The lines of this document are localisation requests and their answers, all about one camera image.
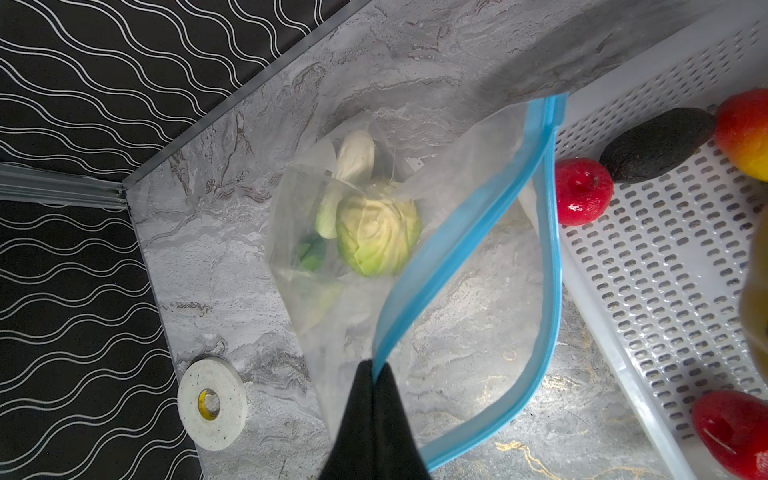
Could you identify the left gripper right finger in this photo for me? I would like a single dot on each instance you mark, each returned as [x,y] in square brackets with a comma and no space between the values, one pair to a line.
[396,454]

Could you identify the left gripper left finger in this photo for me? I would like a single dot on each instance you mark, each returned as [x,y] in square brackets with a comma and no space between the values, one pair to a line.
[353,453]

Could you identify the clear blue-zip bag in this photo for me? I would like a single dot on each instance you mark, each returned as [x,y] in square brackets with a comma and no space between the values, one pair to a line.
[470,323]

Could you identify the green toy cabbage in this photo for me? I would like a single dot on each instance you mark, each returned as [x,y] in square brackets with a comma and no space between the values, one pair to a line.
[376,233]

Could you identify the white toy radish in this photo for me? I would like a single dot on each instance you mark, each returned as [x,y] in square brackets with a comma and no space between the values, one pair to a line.
[354,167]

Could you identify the white tape roll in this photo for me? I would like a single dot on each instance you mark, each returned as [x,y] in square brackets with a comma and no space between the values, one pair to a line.
[212,403]

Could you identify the small red toy apple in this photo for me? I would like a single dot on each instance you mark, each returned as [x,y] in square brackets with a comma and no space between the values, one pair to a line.
[584,189]

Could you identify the white plastic perforated basket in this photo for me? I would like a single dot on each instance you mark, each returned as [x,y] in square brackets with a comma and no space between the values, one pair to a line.
[657,278]

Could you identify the red toy fruit right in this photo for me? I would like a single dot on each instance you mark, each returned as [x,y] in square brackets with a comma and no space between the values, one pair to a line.
[733,427]

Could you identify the black toy avocado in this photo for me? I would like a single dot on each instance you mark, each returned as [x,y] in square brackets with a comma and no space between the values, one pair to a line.
[657,146]

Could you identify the red yellow toy mango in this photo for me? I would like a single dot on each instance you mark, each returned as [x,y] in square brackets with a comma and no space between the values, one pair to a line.
[741,132]

